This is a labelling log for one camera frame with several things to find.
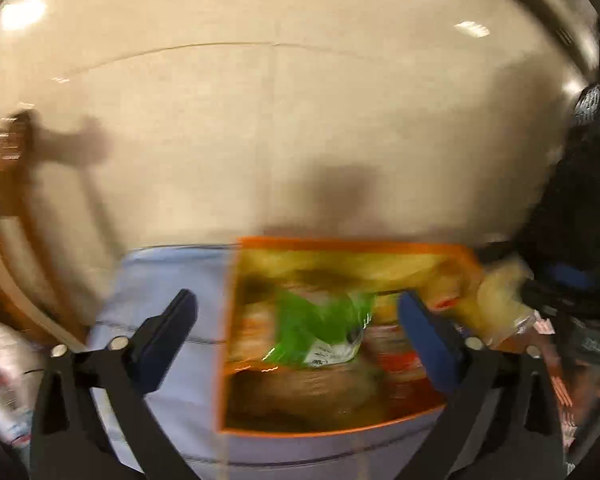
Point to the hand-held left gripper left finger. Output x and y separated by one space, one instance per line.
167 345

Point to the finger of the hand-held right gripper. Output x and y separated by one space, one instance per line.
545 297
572 276

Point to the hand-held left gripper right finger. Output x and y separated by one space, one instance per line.
425 345

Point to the red snack packet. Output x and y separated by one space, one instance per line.
395 360

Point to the yellow clear snack packet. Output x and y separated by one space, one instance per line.
495 295

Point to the green snack packet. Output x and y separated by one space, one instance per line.
310 325

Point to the orange cardboard box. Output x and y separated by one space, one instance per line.
330 265

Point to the large brown bread packet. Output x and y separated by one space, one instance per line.
300 395

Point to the light blue tablecloth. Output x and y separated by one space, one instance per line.
200 320

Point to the white plastic bag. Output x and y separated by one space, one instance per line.
5 375

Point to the brown carved wooden chair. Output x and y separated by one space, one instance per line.
5 200

